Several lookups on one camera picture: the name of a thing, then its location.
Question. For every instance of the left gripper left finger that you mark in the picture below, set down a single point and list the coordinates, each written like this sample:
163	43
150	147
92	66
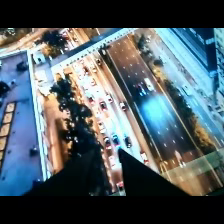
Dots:
81	178

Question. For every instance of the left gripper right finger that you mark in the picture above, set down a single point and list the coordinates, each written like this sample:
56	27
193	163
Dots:
140	180

